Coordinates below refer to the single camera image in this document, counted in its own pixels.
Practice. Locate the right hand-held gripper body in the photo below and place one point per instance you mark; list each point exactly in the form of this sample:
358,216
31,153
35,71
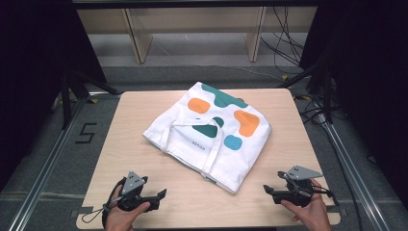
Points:
300,192

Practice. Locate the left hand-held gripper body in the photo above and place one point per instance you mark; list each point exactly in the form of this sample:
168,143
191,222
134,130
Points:
132,183

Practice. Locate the white tote bag coloured blobs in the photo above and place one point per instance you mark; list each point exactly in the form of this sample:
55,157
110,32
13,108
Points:
224,154

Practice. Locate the person's right hand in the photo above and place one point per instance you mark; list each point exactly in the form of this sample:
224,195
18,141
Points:
313,216

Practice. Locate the person's left hand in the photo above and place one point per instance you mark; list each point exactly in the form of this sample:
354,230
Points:
119,218

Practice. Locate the yellow tape piece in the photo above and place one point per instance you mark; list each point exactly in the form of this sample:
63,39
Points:
285,77
93,100

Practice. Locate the black metal stand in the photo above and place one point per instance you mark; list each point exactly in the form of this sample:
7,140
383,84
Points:
66,102
326,96

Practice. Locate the black curtain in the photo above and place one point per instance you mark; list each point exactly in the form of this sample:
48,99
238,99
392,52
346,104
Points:
372,80
29,80

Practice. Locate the light wooden shelf unit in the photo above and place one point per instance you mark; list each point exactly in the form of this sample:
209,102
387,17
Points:
141,35

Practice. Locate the aluminium floor rail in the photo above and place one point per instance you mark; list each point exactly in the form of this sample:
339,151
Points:
352,173
45,170

